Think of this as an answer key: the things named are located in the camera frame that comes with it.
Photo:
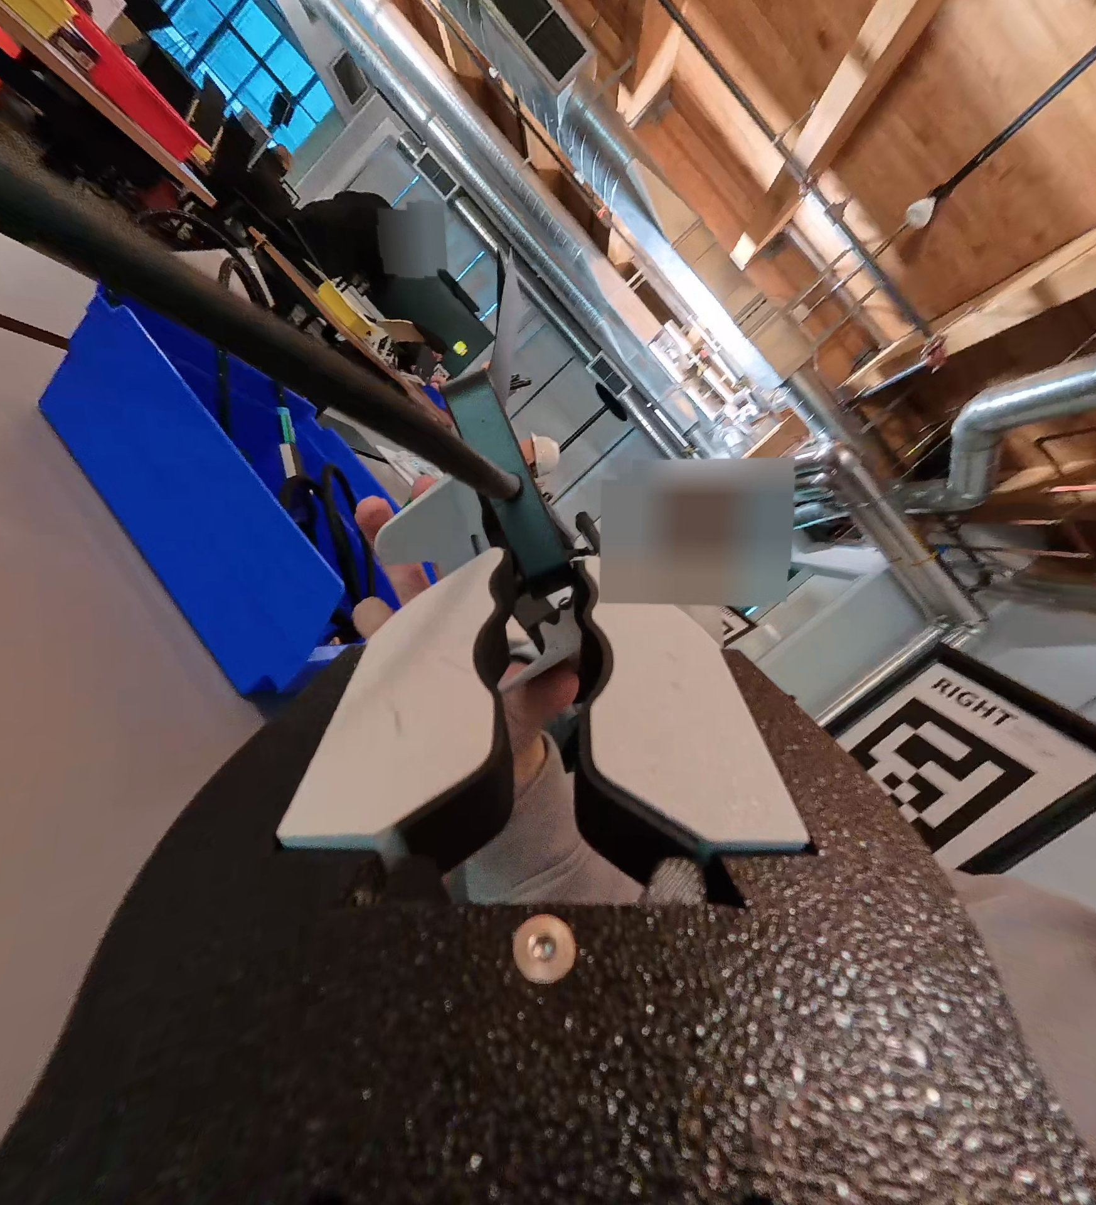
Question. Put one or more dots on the person's grey hoodie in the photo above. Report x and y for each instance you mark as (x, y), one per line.
(1075, 1015)

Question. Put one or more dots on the silver ventilation duct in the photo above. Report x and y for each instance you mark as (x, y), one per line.
(454, 121)

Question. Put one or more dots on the red plastic bin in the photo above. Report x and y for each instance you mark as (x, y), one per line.
(145, 94)

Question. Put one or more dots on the hanging light bulb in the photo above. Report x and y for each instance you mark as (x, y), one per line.
(921, 211)

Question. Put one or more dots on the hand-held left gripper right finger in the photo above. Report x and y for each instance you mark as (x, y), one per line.
(689, 734)

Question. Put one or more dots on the silver duct elbow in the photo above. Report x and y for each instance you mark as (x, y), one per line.
(1009, 414)

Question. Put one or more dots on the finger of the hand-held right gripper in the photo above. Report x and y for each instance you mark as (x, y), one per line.
(435, 526)

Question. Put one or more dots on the person's right hand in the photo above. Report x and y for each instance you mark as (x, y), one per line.
(384, 607)

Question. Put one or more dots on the blue plastic bin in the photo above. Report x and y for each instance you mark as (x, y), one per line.
(163, 471)

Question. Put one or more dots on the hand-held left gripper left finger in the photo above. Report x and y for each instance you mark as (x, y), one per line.
(408, 715)

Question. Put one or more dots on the person's right forearm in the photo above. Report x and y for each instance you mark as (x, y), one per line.
(549, 828)

